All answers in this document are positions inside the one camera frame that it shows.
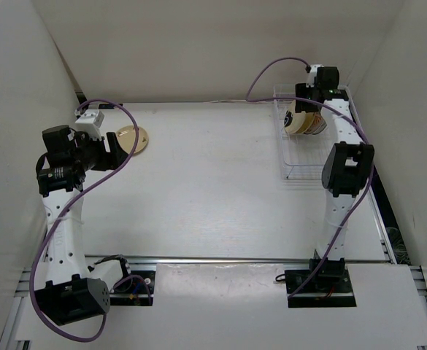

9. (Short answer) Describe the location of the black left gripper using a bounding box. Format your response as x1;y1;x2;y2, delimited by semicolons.
72;131;130;171

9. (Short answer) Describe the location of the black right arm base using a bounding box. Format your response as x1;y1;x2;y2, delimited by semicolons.
275;258;357;308

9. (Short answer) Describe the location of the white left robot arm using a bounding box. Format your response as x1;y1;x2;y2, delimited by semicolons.
35;125;133;326

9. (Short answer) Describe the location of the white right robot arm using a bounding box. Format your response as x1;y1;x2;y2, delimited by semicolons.
295;64;374;292

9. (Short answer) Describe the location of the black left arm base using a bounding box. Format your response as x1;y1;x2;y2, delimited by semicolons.
110;271;155;307

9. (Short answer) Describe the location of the cream plate with dark print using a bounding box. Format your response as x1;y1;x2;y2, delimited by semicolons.
283;101;307;135

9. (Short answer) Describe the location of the cream plate with orange pattern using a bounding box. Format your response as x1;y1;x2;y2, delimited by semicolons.
299;112;321;134

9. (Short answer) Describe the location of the black label sticker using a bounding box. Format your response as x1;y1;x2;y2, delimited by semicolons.
98;103;123;110

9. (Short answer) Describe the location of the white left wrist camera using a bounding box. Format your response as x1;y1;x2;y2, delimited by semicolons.
75;109;104;141

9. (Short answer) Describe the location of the aluminium frame rail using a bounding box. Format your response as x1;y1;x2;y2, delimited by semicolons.
85;254;396;265

